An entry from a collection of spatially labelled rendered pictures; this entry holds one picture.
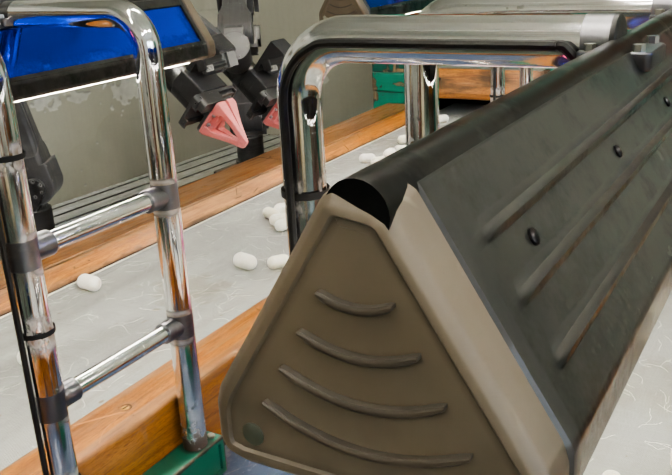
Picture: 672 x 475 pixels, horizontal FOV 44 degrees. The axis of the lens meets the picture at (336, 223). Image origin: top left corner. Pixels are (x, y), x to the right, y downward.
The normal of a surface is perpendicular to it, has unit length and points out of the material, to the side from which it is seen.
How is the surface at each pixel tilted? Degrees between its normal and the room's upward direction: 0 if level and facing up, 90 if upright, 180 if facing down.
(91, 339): 0
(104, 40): 58
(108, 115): 89
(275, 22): 90
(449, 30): 63
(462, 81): 67
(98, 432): 0
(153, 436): 90
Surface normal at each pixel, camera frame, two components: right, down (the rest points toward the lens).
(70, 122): 0.84, 0.13
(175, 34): 0.70, -0.40
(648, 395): -0.05, -0.95
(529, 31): -0.47, -0.16
